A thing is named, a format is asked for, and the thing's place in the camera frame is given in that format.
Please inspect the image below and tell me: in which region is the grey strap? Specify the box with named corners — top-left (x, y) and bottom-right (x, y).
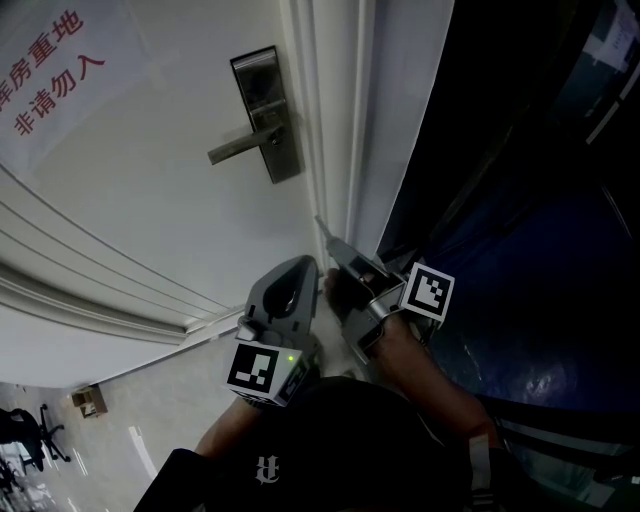
top-left (468, 430), bottom-right (496, 509)

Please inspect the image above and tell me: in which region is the metal lever door handle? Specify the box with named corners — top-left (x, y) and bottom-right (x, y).
top-left (207, 124), bottom-right (284, 166)

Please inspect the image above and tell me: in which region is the small cardboard box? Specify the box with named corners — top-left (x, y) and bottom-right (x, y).
top-left (70, 383), bottom-right (109, 419)

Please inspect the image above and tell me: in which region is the paper sign with red print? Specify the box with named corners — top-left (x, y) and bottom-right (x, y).
top-left (0, 0), bottom-right (151, 176)

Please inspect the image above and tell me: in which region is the person's left forearm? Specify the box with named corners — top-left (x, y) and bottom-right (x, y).
top-left (193, 399), bottom-right (261, 459)

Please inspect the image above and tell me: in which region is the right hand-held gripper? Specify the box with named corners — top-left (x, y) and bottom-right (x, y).
top-left (323, 233), bottom-right (456, 366)

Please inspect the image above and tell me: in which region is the black office chair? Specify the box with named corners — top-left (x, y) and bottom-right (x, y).
top-left (0, 403), bottom-right (71, 474)

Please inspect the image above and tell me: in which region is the person's black shirt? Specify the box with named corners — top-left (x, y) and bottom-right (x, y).
top-left (132, 377), bottom-right (506, 512)

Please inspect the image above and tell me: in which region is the person's right forearm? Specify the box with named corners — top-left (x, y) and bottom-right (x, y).
top-left (372, 319), bottom-right (496, 446)

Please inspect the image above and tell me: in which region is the metal door lock plate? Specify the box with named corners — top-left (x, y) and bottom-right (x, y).
top-left (229, 45), bottom-right (306, 185)

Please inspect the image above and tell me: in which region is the white paper notice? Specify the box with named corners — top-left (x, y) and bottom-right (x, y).
top-left (582, 0), bottom-right (640, 71)

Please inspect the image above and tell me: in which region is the person's right hand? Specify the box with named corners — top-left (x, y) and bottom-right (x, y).
top-left (323, 268), bottom-right (359, 324)

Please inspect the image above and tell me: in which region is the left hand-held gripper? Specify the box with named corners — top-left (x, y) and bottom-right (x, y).
top-left (222, 254), bottom-right (321, 409)

